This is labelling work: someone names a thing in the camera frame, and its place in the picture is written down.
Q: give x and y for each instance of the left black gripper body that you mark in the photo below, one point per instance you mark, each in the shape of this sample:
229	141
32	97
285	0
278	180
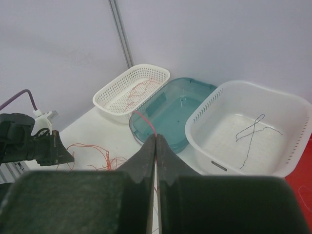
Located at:
17	143

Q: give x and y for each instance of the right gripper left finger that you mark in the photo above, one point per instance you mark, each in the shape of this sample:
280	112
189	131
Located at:
84	202

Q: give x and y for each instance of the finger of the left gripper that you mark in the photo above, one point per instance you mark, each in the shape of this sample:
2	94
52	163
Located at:
63	155

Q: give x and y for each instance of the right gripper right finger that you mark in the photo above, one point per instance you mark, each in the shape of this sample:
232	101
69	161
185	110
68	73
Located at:
190	203

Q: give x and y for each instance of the white perforated basket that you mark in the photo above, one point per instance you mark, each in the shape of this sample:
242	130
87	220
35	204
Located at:
119	98

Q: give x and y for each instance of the teal transparent plastic bin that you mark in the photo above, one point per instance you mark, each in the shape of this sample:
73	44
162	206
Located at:
167	111

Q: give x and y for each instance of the white plastic tub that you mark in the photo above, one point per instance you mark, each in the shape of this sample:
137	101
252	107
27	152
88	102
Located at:
245	129

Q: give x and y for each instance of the red plastic tray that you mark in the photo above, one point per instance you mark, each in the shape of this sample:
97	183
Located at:
300	180

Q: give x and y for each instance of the aluminium mounting rail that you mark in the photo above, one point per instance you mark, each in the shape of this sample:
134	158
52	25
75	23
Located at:
10	172

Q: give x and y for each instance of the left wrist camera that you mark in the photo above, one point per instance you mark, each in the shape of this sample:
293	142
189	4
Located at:
43	120

